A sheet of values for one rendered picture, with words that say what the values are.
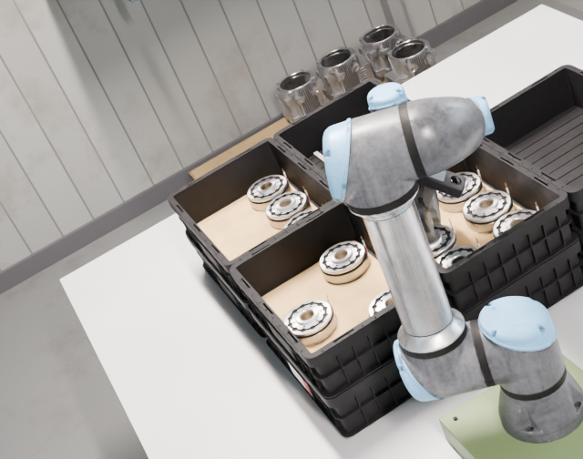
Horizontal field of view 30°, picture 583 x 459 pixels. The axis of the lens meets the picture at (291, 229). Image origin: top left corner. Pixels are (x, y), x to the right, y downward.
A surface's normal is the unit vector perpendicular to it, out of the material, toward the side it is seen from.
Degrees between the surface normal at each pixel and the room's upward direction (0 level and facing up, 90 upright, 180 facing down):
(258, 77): 90
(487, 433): 2
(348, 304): 0
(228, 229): 0
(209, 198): 90
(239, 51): 90
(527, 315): 8
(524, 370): 88
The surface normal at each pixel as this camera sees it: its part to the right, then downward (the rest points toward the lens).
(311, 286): -0.34, -0.77
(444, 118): 0.29, -0.37
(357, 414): 0.42, 0.40
